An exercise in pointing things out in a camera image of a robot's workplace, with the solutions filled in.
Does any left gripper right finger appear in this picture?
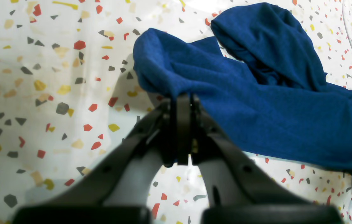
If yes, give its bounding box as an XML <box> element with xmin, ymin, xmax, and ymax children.
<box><xmin>177</xmin><ymin>94</ymin><xmax>342</xmax><ymax>224</ymax></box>

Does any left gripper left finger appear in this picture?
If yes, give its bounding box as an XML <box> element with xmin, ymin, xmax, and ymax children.
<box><xmin>13</xmin><ymin>98</ymin><xmax>177</xmax><ymax>224</ymax></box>

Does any dark blue t-shirt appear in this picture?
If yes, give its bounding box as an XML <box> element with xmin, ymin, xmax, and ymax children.
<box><xmin>133</xmin><ymin>2</ymin><xmax>352</xmax><ymax>175</ymax></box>

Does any terrazzo patterned tablecloth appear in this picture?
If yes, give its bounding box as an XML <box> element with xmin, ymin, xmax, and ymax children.
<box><xmin>0</xmin><ymin>0</ymin><xmax>352</xmax><ymax>224</ymax></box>

